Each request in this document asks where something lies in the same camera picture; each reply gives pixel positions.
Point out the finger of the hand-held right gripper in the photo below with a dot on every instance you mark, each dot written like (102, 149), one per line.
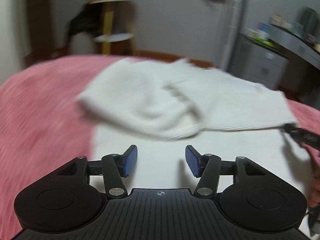
(301, 134)

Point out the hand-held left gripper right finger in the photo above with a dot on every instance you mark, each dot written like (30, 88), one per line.
(192, 161)

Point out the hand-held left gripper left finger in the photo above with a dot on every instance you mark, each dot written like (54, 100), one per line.
(131, 161)

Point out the white knitted sweater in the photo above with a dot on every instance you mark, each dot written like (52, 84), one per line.
(185, 100)

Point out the white sheet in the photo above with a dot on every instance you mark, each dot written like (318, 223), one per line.
(160, 142)

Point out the grey drawer cabinet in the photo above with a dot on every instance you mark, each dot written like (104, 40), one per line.
(262, 60)

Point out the grey desk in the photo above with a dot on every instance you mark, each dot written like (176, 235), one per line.
(295, 42)

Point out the pink ribbed blanket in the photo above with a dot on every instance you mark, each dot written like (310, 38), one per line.
(45, 120)

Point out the white tower fan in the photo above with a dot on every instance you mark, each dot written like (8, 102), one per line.
(236, 30)

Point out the white bin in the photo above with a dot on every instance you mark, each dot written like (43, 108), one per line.
(81, 43)

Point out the round side table yellow legs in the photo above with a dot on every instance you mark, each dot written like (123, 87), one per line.
(110, 27)

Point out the black cloth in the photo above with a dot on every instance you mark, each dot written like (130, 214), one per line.
(83, 21)

